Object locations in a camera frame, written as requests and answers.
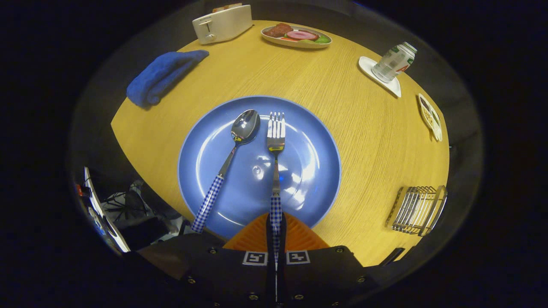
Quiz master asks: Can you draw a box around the blue round plate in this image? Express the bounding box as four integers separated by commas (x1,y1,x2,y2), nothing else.
178,95,342,240

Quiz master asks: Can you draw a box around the white toaster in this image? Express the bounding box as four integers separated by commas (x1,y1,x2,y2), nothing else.
192,3,253,45

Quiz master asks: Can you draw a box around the pink ham slice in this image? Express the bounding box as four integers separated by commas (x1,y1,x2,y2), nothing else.
286,30,320,41

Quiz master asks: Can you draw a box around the metal wire cutlery rack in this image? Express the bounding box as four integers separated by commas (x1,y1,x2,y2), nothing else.
385,185,448,237

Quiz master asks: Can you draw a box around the white square coaster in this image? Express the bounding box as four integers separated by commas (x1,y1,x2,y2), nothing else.
358,56,402,98

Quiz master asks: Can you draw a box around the brown meat piece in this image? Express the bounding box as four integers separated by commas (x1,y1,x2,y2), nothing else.
263,23,294,38

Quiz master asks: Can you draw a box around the white oval food dish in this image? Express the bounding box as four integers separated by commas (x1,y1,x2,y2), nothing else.
261,23,333,49

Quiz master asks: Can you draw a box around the fork with blue checkered handle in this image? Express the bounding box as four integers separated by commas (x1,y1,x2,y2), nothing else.
266,112,286,264

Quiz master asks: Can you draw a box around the black star-shaped stand base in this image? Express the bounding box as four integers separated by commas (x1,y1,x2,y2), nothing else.
103,192,148,224

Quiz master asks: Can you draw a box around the white-edged flat device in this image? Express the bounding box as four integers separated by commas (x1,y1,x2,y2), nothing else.
82,166,131,254

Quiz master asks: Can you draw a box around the white drink bottle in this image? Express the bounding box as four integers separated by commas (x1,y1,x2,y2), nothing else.
372,41,417,83

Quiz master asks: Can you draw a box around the white divided bean dish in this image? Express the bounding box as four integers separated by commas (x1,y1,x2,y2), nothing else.
417,93,443,142

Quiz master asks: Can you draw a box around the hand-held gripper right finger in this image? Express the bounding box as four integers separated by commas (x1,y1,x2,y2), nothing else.
277,213,378,308

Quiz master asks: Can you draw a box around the spoon with blue checkered handle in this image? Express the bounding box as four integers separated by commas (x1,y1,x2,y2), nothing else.
191,109,261,234

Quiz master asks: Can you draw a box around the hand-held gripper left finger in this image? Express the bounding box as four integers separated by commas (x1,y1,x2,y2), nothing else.
180,213,275,308

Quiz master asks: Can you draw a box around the blue folded towel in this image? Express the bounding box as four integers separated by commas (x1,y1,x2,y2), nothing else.
126,50,210,108

